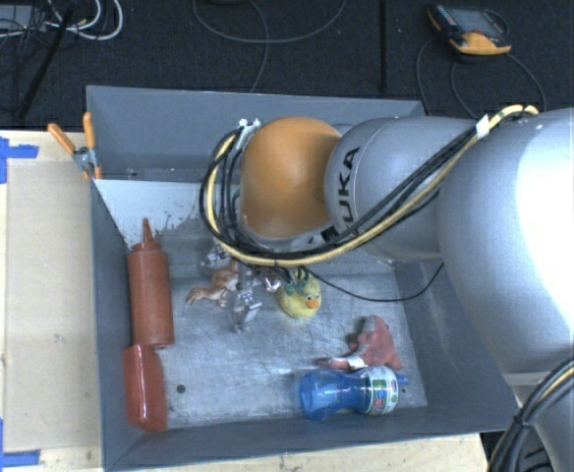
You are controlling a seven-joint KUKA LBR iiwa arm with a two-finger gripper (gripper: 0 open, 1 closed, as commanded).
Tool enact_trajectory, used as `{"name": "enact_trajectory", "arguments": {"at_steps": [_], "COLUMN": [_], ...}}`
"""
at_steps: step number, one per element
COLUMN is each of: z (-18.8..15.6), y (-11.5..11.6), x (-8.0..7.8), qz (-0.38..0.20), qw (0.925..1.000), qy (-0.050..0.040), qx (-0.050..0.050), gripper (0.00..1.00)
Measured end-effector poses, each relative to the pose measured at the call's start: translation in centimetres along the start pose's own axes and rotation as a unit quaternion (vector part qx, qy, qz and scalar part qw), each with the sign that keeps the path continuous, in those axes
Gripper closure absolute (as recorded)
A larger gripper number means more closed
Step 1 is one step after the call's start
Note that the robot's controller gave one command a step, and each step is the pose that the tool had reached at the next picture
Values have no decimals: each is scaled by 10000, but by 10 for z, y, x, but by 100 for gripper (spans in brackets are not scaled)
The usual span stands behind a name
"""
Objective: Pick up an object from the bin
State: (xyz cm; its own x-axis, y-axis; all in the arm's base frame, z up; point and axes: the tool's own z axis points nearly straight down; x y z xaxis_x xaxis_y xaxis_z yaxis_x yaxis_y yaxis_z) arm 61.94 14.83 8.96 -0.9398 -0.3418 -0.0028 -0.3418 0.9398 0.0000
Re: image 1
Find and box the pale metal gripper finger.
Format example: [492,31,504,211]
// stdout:
[244,294,264,325]
[231,292,248,334]

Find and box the orange toy animal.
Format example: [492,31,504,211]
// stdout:
[185,258,243,310]

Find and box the yellow rubber duck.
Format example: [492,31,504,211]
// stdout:
[276,273,323,321]

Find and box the grey metal bin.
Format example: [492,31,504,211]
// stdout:
[85,85,520,472]

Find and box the red squeeze bottle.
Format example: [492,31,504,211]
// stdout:
[126,217,177,351]

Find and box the red-brown flat block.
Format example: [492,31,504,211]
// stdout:
[121,343,169,433]

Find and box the blue plastic sippy cup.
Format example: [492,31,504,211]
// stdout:
[298,365,411,422]

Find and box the red plush toy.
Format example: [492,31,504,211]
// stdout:
[316,314,405,373]

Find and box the pale cardboard board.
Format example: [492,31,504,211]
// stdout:
[2,158,103,454]

